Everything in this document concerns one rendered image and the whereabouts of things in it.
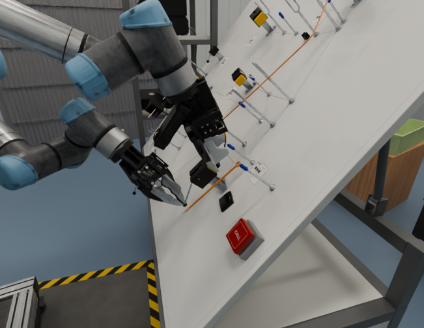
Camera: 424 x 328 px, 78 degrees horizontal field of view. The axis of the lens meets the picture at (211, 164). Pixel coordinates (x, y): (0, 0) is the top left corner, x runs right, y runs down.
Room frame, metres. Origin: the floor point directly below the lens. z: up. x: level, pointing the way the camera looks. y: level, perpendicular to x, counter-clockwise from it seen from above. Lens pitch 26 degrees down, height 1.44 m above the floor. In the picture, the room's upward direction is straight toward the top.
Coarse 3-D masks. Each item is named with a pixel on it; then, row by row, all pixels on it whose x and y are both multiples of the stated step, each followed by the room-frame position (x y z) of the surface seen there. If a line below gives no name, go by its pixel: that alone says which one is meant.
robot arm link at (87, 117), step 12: (72, 108) 0.58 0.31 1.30; (84, 108) 0.59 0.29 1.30; (72, 120) 0.57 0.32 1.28; (84, 120) 0.58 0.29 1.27; (96, 120) 0.59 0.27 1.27; (108, 120) 0.61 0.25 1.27; (72, 132) 0.58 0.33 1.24; (84, 132) 0.57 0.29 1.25; (96, 132) 0.57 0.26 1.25; (84, 144) 0.59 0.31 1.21; (96, 144) 0.60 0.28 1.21
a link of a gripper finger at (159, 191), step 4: (152, 188) 0.57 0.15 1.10; (156, 188) 0.56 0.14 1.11; (160, 188) 0.58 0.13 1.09; (152, 192) 0.57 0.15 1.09; (156, 192) 0.57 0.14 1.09; (160, 192) 0.55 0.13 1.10; (164, 192) 0.58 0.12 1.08; (160, 196) 0.57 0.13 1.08; (164, 196) 0.55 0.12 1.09; (168, 196) 0.54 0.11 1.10; (164, 200) 0.56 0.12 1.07; (168, 200) 0.56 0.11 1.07; (172, 200) 0.55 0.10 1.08; (176, 200) 0.57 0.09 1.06; (172, 204) 0.57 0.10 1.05; (176, 204) 0.57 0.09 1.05; (180, 204) 0.57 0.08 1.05
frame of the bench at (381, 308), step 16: (320, 224) 0.80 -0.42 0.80; (336, 240) 0.71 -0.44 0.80; (352, 256) 0.64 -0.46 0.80; (368, 272) 0.57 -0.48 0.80; (384, 288) 0.51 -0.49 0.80; (368, 304) 0.47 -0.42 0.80; (384, 304) 0.47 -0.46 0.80; (320, 320) 0.42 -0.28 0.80; (336, 320) 0.42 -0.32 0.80; (352, 320) 0.42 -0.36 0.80; (368, 320) 0.42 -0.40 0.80; (384, 320) 0.44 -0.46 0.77; (400, 320) 0.46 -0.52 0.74
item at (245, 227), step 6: (240, 222) 0.41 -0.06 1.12; (234, 228) 0.40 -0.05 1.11; (240, 228) 0.39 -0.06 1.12; (246, 228) 0.38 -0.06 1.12; (228, 234) 0.40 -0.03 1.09; (234, 234) 0.39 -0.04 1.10; (240, 234) 0.38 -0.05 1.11; (246, 234) 0.37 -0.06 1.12; (252, 234) 0.37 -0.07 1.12; (228, 240) 0.39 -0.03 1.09; (234, 240) 0.38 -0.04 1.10; (240, 240) 0.37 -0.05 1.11; (246, 240) 0.37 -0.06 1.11; (234, 246) 0.37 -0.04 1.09; (240, 246) 0.36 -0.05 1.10; (234, 252) 0.36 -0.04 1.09
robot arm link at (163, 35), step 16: (128, 16) 0.46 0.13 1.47; (144, 16) 0.46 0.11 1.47; (160, 16) 0.48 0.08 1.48; (128, 32) 0.47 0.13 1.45; (144, 32) 0.47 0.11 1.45; (160, 32) 0.47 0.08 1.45; (144, 48) 0.46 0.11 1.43; (160, 48) 0.47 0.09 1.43; (176, 48) 0.49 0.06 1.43; (144, 64) 0.47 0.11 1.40; (160, 64) 0.48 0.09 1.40; (176, 64) 0.49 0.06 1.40
